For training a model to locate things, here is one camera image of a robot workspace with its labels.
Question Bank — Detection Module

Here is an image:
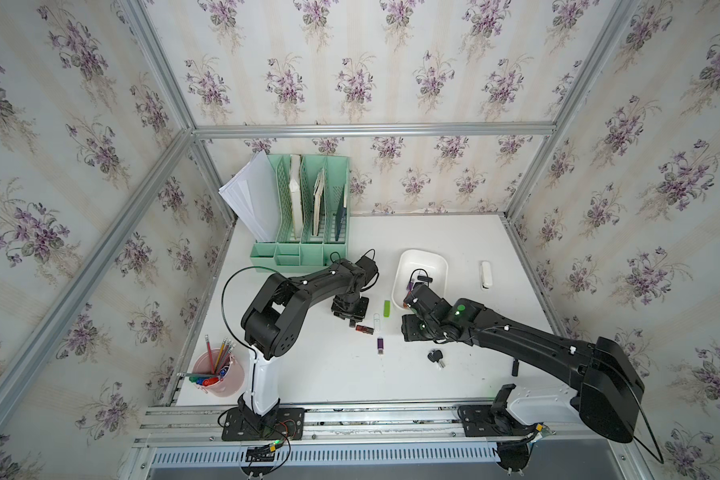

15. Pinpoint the black round key fob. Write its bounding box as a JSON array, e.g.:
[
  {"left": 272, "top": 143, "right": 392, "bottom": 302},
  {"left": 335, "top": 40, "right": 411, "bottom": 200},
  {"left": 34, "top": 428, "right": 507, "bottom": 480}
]
[{"left": 427, "top": 349, "right": 445, "bottom": 369}]

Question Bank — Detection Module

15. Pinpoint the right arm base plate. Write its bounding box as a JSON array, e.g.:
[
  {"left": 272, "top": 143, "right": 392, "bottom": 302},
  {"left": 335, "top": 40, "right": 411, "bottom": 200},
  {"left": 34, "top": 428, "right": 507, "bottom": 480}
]
[{"left": 456, "top": 404, "right": 543, "bottom": 438}]

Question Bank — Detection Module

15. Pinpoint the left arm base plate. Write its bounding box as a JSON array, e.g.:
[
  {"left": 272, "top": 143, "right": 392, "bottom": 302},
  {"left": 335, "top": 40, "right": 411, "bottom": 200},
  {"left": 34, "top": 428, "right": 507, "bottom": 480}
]
[{"left": 221, "top": 405, "right": 306, "bottom": 442}]

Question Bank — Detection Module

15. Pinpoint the white storage box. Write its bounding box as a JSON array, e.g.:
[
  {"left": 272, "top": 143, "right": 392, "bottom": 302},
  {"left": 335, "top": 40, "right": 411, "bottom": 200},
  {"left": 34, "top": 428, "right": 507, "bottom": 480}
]
[{"left": 391, "top": 249, "right": 449, "bottom": 310}]

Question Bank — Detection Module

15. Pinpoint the pink pen cup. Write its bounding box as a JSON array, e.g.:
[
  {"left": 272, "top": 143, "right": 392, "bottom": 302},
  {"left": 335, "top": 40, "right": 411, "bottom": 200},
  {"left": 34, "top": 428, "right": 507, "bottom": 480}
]
[{"left": 189, "top": 348, "right": 245, "bottom": 398}]

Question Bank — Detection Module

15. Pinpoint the brown edge book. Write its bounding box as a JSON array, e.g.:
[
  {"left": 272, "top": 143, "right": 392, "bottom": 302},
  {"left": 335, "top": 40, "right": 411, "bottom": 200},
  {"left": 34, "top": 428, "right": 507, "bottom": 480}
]
[{"left": 312, "top": 168, "right": 326, "bottom": 237}]

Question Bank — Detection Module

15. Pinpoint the white paper stack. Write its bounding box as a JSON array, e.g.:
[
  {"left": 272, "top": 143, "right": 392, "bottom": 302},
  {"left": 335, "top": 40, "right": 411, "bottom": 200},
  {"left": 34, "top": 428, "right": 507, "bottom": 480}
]
[{"left": 218, "top": 152, "right": 281, "bottom": 243}]

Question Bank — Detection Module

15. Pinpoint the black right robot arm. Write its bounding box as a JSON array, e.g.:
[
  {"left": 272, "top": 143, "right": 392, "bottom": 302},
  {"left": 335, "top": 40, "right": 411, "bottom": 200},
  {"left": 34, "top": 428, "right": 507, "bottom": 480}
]
[{"left": 401, "top": 283, "right": 645, "bottom": 443}]

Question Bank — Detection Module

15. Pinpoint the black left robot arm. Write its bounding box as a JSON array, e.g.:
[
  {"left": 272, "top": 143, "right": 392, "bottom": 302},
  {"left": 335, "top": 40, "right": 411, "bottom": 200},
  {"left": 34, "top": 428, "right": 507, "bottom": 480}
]
[{"left": 241, "top": 249, "right": 379, "bottom": 416}]

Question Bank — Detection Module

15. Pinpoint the green desk file organizer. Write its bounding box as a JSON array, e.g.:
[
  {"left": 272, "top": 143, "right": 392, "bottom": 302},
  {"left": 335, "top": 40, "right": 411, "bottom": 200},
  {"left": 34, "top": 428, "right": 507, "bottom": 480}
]
[{"left": 250, "top": 155, "right": 350, "bottom": 274}]

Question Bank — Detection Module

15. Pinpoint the red swivel usb drive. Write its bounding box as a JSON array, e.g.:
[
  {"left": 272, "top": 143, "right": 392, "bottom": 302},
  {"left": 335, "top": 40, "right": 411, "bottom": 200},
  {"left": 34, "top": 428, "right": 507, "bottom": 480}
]
[{"left": 355, "top": 325, "right": 374, "bottom": 335}]

